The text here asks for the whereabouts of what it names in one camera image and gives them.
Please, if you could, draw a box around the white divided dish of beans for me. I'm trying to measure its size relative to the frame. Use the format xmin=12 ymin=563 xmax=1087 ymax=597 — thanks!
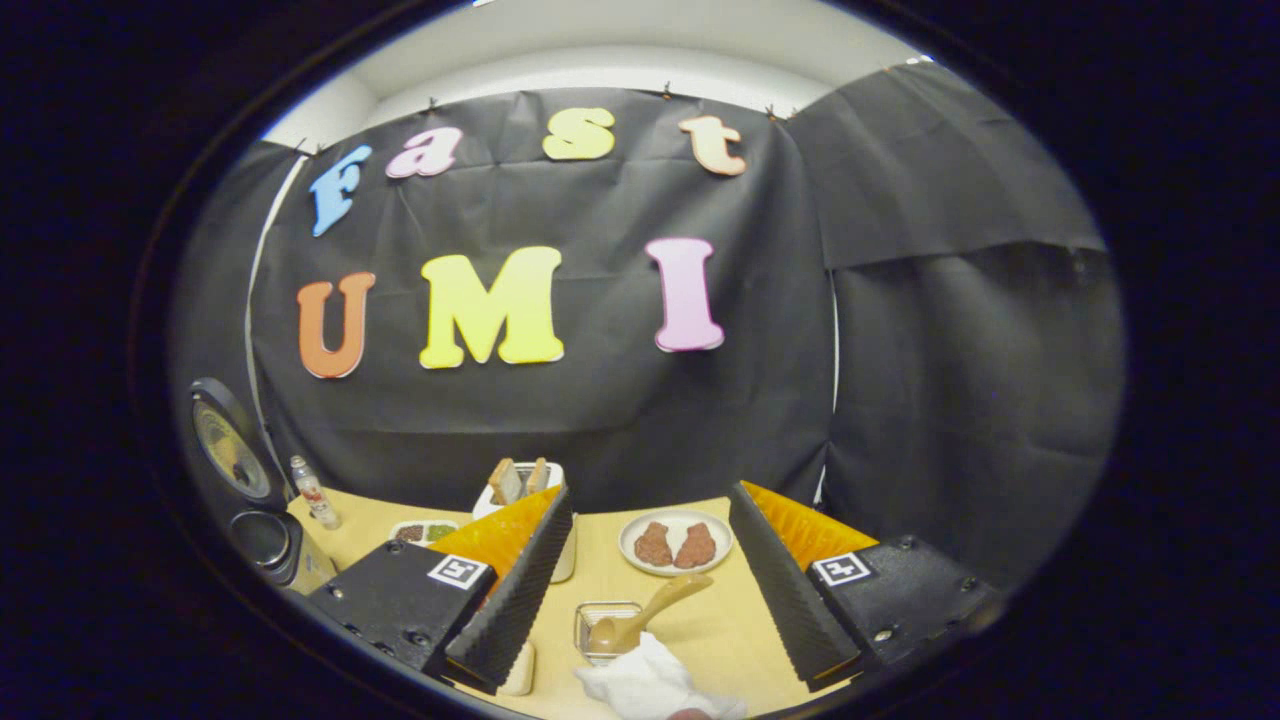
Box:
xmin=388 ymin=519 xmax=461 ymax=549

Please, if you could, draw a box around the round beige plate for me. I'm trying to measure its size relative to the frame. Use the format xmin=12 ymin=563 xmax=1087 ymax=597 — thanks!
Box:
xmin=618 ymin=508 xmax=734 ymax=578

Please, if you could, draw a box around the white crumpled cloth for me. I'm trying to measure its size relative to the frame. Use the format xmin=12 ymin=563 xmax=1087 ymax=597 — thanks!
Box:
xmin=573 ymin=632 xmax=749 ymax=720

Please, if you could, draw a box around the small clear plastic bottle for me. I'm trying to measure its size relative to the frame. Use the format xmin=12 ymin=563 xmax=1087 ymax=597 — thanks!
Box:
xmin=290 ymin=455 xmax=342 ymax=531

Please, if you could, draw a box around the brown meat piece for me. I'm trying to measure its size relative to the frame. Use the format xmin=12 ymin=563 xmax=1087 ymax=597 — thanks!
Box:
xmin=673 ymin=522 xmax=718 ymax=570
xmin=634 ymin=521 xmax=674 ymax=568

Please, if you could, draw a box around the clear square chopstick holder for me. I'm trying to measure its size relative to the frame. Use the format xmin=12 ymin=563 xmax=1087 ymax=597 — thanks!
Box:
xmin=574 ymin=600 xmax=644 ymax=667

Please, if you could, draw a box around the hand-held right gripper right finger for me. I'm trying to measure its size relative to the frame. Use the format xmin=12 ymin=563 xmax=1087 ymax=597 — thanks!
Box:
xmin=727 ymin=480 xmax=1006 ymax=693

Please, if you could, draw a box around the wooden spoon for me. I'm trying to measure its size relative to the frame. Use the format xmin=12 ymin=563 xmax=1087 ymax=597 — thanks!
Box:
xmin=588 ymin=572 xmax=715 ymax=656

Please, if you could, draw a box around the dark grey rice cooker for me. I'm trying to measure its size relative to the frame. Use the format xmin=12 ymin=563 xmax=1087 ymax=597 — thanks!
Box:
xmin=188 ymin=377 xmax=339 ymax=598

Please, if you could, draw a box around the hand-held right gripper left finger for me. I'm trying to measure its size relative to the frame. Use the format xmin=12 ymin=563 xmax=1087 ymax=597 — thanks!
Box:
xmin=305 ymin=487 xmax=576 ymax=698

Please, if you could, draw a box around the black backdrop cloth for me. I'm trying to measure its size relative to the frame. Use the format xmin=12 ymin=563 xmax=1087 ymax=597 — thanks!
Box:
xmin=170 ymin=60 xmax=1126 ymax=591

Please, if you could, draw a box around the white toaster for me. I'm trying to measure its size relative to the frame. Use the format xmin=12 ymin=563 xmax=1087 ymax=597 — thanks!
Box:
xmin=470 ymin=458 xmax=579 ymax=584

